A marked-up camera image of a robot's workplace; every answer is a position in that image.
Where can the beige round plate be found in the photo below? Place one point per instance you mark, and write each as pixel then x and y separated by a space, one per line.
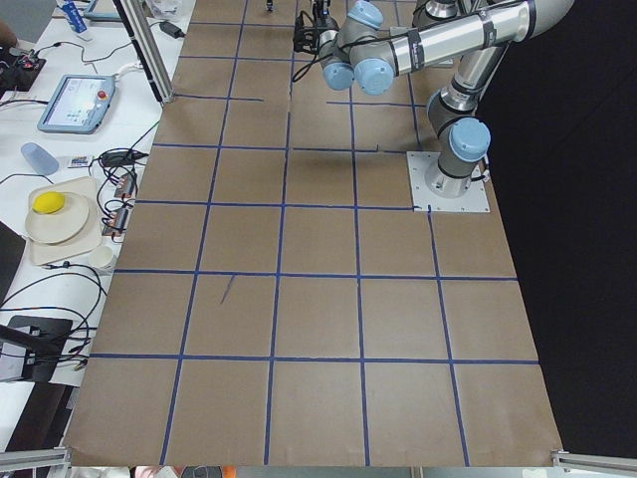
pixel 60 226

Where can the white paper cup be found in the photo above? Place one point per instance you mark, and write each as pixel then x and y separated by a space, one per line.
pixel 102 259

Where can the black power adapter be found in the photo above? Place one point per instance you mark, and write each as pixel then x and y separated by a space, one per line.
pixel 171 30

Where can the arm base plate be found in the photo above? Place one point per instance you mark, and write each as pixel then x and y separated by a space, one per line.
pixel 433 191

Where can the translucent blue cup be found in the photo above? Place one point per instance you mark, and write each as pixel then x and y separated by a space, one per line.
pixel 39 159

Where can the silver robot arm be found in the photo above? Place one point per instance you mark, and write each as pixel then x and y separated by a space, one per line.
pixel 355 54

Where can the black laptop stand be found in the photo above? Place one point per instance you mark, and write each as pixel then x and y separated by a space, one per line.
pixel 36 343

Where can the aluminium frame post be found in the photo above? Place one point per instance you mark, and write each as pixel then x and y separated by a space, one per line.
pixel 136 25

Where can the beige tray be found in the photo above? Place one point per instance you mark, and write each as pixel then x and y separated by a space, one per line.
pixel 90 236

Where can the blue teach pendant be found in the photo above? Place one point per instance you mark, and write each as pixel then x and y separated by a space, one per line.
pixel 101 11
pixel 78 104

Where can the yellow lemon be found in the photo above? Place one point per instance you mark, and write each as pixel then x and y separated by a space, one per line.
pixel 49 202

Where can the small circuit board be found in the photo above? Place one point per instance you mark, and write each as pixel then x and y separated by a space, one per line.
pixel 126 186
pixel 115 223

